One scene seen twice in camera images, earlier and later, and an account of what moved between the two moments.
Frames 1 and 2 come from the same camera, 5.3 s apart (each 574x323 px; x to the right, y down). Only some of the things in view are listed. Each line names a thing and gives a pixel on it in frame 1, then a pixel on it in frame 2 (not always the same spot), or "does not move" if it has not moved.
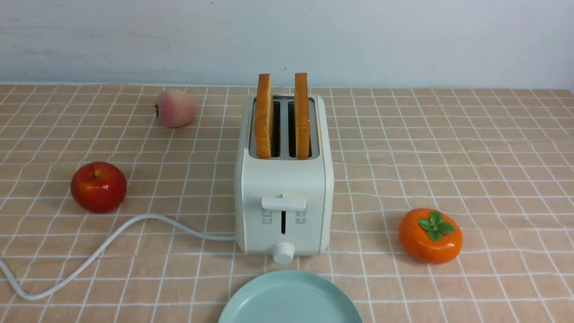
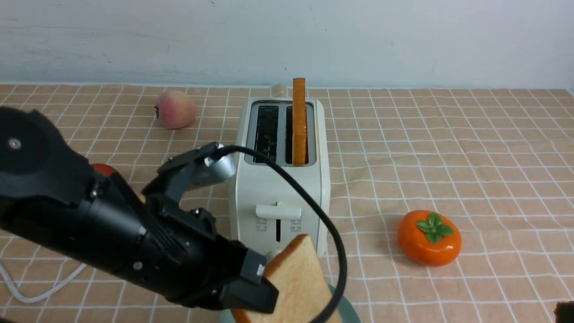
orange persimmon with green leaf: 430,235 does not move
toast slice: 263,117 → 304,294
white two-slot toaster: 284,204 does not move
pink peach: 175,109 does not move
